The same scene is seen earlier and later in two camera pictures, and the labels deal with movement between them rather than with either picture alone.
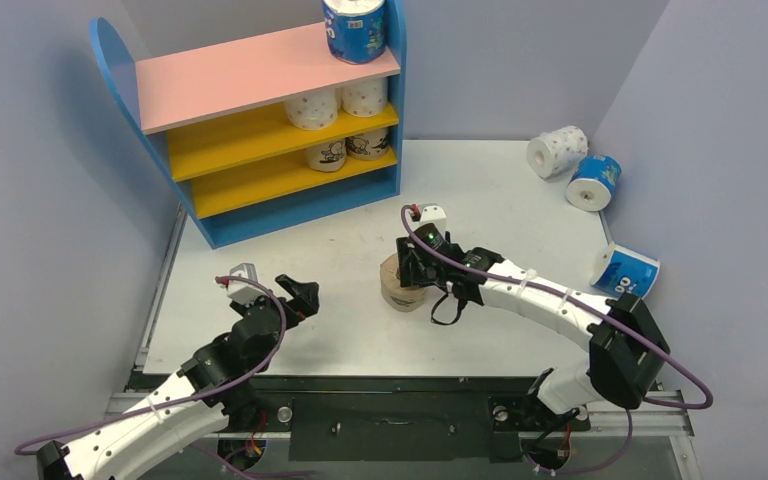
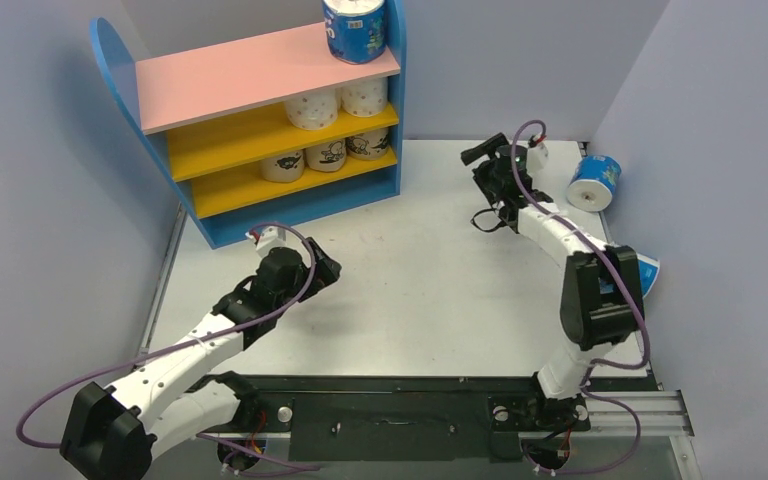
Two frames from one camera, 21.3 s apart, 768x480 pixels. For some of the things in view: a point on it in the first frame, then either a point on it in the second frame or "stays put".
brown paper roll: [403, 299] to [286, 168]
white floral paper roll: [313, 112] stays put
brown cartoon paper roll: [368, 145] stays put
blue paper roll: [356, 29] stays put
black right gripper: [412, 263] to [486, 168]
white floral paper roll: [365, 99] stays put
